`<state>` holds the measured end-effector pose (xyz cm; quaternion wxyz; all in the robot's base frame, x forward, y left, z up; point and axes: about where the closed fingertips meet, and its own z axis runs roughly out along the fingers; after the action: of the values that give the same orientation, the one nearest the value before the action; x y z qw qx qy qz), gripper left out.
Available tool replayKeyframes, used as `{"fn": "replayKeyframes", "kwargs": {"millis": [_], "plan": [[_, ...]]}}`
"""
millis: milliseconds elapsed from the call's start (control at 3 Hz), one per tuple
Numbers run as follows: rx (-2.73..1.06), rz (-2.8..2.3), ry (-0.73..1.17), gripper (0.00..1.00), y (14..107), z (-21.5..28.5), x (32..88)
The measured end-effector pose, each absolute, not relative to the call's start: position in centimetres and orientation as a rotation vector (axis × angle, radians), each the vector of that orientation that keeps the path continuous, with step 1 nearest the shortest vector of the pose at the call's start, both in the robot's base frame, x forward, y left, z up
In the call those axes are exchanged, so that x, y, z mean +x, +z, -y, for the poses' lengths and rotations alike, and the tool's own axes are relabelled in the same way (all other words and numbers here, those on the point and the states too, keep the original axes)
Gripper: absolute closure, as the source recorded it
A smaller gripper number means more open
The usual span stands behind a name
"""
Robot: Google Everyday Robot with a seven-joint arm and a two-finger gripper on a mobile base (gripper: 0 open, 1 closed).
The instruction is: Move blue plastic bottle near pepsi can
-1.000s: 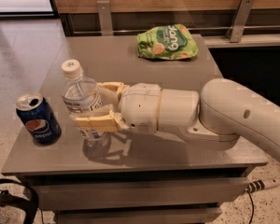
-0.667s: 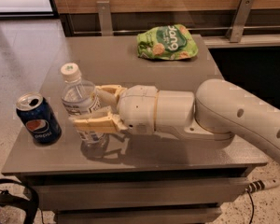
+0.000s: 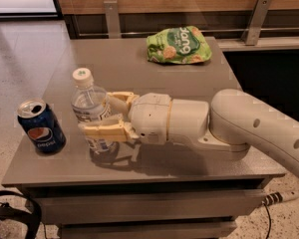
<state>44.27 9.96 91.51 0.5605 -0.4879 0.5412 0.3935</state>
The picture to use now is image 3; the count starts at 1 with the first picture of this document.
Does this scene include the blue pepsi can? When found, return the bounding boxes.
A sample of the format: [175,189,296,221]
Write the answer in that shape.
[17,99,66,153]

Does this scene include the left metal bracket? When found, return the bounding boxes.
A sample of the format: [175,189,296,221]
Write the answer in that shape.
[104,0,122,39]

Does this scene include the metal bracket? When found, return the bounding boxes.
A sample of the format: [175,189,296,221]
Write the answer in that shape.
[104,0,122,39]
[242,0,272,46]

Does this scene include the green snack bag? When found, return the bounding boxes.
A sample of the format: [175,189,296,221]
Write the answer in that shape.
[147,26,212,65]

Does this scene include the black bag strap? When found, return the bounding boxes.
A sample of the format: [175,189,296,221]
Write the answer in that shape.
[0,190,43,239]

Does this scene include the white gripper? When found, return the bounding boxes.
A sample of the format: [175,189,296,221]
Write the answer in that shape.
[78,92,171,145]

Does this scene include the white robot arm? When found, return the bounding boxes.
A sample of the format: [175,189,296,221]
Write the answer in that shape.
[79,89,299,178]

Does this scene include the white power strip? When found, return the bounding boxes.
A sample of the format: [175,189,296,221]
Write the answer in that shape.
[263,191,299,206]

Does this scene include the black cable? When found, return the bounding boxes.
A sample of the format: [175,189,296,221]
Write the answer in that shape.
[262,201,273,239]

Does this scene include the grey drawer cabinet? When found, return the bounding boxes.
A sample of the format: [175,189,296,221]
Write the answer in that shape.
[2,38,286,239]

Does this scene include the clear plastic water bottle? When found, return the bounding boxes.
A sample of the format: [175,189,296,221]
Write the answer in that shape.
[70,67,119,155]

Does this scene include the right metal bracket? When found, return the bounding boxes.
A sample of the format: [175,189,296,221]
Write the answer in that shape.
[242,0,272,46]

